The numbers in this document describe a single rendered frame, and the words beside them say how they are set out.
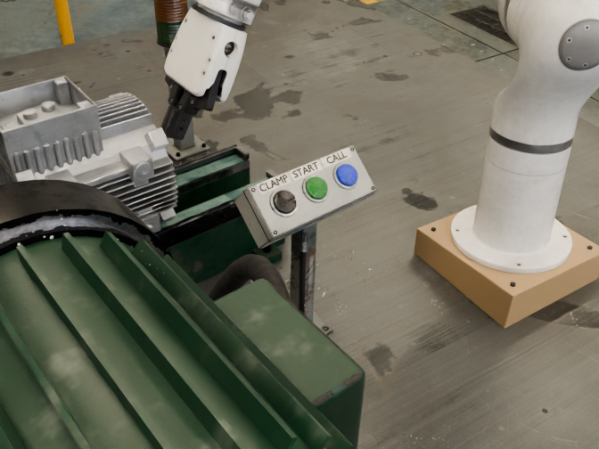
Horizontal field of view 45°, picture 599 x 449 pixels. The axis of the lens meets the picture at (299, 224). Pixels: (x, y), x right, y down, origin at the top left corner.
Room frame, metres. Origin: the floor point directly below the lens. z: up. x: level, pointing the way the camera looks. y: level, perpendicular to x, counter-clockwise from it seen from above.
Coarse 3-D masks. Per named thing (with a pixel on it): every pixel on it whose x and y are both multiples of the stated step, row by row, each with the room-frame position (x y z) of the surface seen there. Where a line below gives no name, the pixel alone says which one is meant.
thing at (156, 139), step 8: (160, 128) 0.85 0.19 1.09; (144, 136) 0.85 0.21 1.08; (152, 136) 0.84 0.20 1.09; (160, 136) 0.84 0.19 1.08; (152, 144) 0.83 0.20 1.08; (160, 144) 0.83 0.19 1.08; (16, 176) 0.73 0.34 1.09; (24, 176) 0.73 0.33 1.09; (32, 176) 0.74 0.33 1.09; (160, 216) 0.83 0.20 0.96; (168, 216) 0.83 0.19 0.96
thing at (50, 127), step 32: (0, 96) 0.83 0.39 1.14; (32, 96) 0.86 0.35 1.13; (64, 96) 0.87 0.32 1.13; (0, 128) 0.75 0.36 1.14; (32, 128) 0.76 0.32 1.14; (64, 128) 0.78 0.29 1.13; (96, 128) 0.81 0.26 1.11; (0, 160) 0.78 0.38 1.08; (32, 160) 0.76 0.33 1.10; (64, 160) 0.78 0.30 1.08
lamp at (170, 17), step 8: (160, 0) 1.25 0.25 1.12; (168, 0) 1.24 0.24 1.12; (176, 0) 1.25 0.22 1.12; (184, 0) 1.26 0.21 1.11; (160, 8) 1.25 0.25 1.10; (168, 8) 1.24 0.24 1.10; (176, 8) 1.25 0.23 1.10; (184, 8) 1.26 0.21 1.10; (160, 16) 1.25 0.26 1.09; (168, 16) 1.24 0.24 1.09; (176, 16) 1.25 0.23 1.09; (184, 16) 1.26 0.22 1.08
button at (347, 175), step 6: (342, 168) 0.78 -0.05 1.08; (348, 168) 0.79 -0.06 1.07; (354, 168) 0.79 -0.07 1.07; (336, 174) 0.78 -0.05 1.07; (342, 174) 0.78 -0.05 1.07; (348, 174) 0.78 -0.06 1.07; (354, 174) 0.78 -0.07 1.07; (342, 180) 0.77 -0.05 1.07; (348, 180) 0.77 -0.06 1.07; (354, 180) 0.78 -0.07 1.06
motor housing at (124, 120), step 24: (120, 96) 0.91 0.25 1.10; (120, 120) 0.85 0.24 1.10; (144, 120) 0.86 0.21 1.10; (120, 144) 0.83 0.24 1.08; (144, 144) 0.84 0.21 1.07; (0, 168) 0.85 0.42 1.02; (72, 168) 0.78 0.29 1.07; (96, 168) 0.79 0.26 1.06; (120, 168) 0.79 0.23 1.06; (168, 168) 0.83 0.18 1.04; (120, 192) 0.78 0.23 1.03; (144, 192) 0.79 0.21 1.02; (168, 192) 0.82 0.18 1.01
